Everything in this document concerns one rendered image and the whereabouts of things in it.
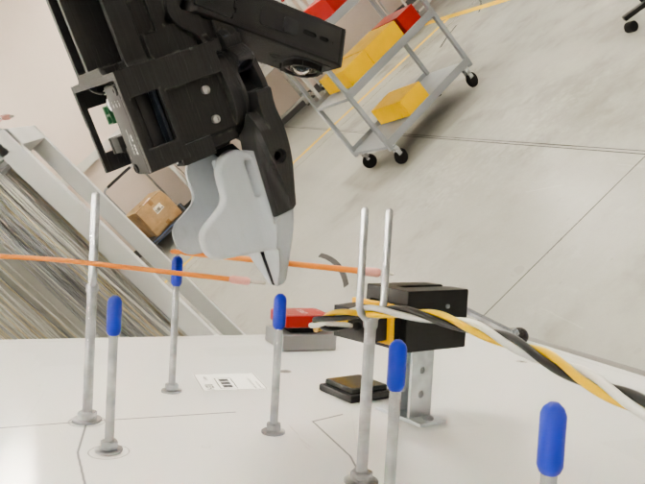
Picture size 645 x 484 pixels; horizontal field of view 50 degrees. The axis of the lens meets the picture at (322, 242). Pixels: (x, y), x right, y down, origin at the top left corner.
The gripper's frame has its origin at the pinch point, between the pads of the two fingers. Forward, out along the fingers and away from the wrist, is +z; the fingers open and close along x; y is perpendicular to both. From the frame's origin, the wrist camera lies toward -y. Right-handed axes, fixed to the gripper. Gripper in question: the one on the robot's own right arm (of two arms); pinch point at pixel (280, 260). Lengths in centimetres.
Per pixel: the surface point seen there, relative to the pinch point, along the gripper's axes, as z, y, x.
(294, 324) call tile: 12.9, -8.8, -17.9
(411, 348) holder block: 7.8, -4.3, 4.8
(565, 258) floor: 90, -167, -110
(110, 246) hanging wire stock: 8, -8, -61
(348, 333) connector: 5.5, -1.4, 2.9
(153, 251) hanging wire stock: 18, -23, -90
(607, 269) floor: 88, -161, -90
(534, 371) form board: 22.2, -22.6, -2.5
